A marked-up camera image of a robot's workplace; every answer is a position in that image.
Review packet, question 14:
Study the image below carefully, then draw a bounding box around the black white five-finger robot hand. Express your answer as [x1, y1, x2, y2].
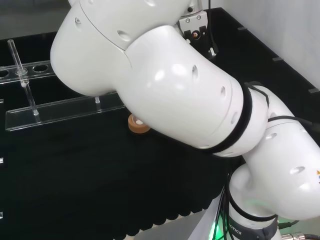
[177, 9, 218, 60]

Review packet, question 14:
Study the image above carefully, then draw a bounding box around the clear acrylic funnel stand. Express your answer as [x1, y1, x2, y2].
[0, 39, 127, 132]

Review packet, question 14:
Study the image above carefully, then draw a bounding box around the black bench cloth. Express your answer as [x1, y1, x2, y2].
[0, 6, 320, 237]

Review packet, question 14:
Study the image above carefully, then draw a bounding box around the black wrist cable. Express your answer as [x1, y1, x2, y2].
[206, 0, 218, 54]

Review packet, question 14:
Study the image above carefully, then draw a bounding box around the round cork ring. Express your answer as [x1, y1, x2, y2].
[127, 113, 152, 136]

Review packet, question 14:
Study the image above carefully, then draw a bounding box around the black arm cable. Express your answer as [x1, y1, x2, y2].
[267, 114, 320, 131]

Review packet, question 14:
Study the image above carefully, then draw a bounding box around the black base cable bundle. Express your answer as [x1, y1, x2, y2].
[223, 169, 235, 240]

